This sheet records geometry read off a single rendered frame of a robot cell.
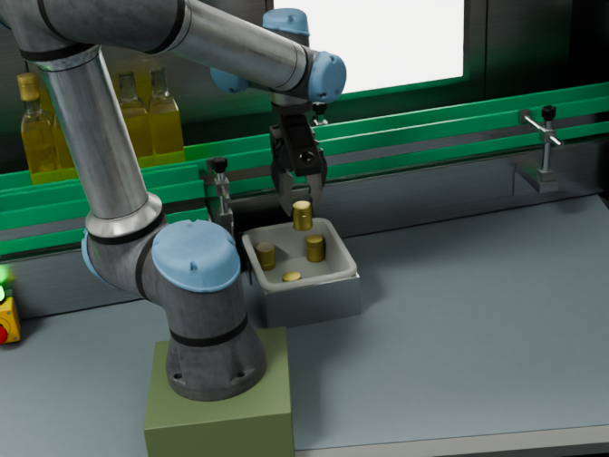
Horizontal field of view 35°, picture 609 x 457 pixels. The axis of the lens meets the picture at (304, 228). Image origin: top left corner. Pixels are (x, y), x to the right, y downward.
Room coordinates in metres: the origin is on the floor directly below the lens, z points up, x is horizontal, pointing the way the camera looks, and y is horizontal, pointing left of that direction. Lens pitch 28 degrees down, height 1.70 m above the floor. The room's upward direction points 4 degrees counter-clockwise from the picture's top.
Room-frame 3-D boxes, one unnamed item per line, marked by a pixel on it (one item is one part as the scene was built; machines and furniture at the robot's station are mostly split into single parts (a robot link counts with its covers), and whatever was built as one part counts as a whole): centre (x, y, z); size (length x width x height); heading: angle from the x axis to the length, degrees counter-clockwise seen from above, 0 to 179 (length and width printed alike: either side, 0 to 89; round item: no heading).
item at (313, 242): (1.62, -0.02, 0.79); 0.04 x 0.04 x 0.04
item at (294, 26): (1.55, 0.01, 1.22); 0.09 x 0.08 x 0.11; 138
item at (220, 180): (1.61, 0.15, 0.95); 0.17 x 0.03 x 0.12; 12
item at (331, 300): (1.56, 0.02, 0.79); 0.27 x 0.17 x 0.08; 12
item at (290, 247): (1.53, 0.02, 0.80); 0.22 x 0.17 x 0.09; 12
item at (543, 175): (1.74, -0.48, 0.90); 0.17 x 0.05 x 0.23; 12
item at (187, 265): (1.19, 0.16, 1.00); 0.13 x 0.12 x 0.14; 48
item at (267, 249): (1.60, 0.08, 0.79); 0.04 x 0.04 x 0.04
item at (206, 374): (1.19, 0.15, 0.88); 0.15 x 0.15 x 0.10
